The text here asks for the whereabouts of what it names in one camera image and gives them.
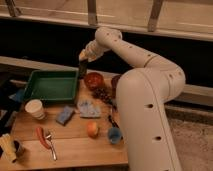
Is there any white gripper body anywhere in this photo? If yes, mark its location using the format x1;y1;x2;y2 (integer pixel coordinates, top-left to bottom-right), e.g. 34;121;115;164
79;40;108;62

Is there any black eraser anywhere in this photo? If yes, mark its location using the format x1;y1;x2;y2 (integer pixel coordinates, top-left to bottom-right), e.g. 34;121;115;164
79;60;88;79

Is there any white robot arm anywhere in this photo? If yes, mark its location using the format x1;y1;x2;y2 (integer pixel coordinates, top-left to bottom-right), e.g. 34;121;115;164
79;27;185;171

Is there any red bowl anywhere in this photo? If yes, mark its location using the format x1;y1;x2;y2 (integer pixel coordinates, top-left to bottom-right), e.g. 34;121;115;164
84;72;104;90

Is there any green plastic tray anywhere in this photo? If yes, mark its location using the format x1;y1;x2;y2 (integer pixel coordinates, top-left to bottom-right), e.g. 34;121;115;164
23;70;78;104

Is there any light blue cloth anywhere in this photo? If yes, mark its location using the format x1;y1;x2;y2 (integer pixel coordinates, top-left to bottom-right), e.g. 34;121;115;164
77;100;101;118

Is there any blue sponge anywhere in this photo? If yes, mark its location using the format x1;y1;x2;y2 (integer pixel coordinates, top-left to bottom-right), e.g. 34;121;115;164
56;106;74;125

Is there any black utensil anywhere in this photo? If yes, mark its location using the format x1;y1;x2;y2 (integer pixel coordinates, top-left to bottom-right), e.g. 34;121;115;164
108;107;119;128

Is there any yellow red apple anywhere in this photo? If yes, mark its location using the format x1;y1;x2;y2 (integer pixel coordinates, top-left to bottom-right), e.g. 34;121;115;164
87;121;99;138

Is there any white paper cup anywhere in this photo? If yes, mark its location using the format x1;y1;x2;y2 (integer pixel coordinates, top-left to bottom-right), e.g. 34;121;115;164
24;99;45;120

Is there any blue object beside tray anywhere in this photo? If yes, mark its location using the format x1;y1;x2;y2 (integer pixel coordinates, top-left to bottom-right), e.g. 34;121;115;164
9;89;24;102

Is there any blue cup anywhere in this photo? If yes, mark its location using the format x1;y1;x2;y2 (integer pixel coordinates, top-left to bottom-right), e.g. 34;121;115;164
107;127;122;144

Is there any silver fork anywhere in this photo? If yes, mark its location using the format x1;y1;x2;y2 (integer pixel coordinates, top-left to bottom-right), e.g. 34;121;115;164
45;130;57;161

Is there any yellow brush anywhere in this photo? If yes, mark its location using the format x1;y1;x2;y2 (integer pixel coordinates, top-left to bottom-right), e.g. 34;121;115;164
0;134;17;162

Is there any red handled tool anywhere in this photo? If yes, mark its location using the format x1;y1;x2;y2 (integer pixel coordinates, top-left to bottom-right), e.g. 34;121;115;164
36;127;50;149

